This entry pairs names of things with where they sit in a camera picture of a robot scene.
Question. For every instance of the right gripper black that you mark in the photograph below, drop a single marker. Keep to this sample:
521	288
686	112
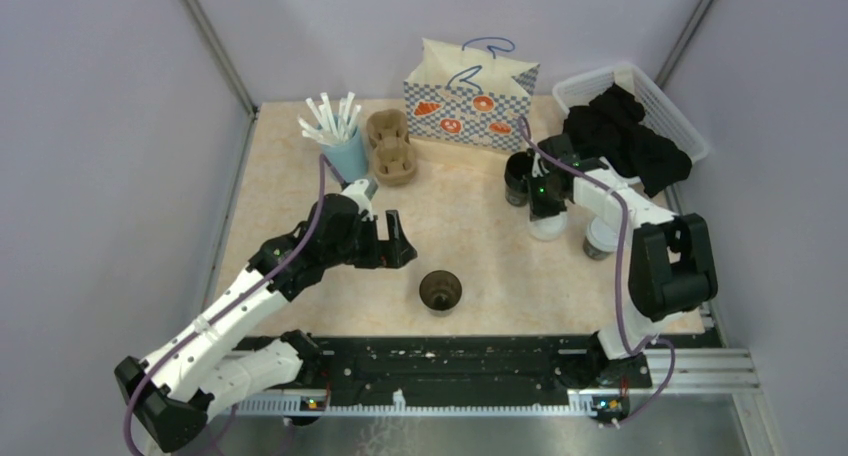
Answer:
537	210

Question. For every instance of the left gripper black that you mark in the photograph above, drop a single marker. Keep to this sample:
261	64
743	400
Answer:
393	252

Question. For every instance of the black coffee cup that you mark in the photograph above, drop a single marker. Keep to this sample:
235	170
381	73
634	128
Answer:
598	253
440	291

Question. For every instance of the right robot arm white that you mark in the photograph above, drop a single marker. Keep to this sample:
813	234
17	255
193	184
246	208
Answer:
664	261

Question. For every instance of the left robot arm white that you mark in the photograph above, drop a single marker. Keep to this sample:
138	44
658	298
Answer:
177	389

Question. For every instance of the checkered paper takeout bag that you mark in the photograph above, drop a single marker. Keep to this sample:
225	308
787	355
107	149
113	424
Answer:
471	94

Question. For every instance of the stack of white lids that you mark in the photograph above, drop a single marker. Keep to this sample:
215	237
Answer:
548	228

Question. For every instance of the stack of black cups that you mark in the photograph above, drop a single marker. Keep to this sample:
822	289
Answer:
517	170

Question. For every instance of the cardboard cup carrier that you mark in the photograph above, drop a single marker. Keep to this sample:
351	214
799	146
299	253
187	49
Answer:
392	157

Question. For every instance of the black cloth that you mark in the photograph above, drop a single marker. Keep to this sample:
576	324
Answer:
611	126

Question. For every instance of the blue straw holder cup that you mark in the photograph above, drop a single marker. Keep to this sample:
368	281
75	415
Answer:
349	159

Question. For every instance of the white plastic basket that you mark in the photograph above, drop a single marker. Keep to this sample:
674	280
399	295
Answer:
662	115

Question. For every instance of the white wrapped straws bundle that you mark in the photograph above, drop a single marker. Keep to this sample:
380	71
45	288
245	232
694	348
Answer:
334	125

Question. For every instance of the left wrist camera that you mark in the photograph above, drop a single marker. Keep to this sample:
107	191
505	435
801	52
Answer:
361	192

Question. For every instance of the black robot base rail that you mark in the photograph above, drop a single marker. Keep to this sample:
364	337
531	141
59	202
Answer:
485	373

